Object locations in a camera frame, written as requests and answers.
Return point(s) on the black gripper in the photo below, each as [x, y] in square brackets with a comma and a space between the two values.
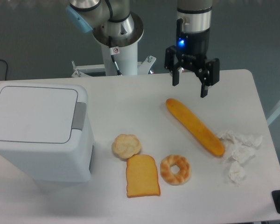
[190, 53]

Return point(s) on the white plastic trash can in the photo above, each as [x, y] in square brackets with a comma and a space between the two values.
[45, 130]

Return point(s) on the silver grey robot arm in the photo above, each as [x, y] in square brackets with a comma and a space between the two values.
[118, 30]

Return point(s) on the long orange baguette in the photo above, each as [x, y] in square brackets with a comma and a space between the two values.
[196, 127]

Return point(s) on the large crumpled white tissue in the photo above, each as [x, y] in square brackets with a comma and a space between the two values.
[239, 147]

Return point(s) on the round flower-shaped bun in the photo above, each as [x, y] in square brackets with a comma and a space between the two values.
[126, 145]

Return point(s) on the orange toast slice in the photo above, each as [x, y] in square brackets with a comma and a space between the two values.
[142, 176]

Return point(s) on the small crumpled white tissue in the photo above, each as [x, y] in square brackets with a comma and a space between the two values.
[236, 173]

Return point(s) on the braided ring bread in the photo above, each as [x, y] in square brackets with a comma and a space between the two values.
[175, 169]

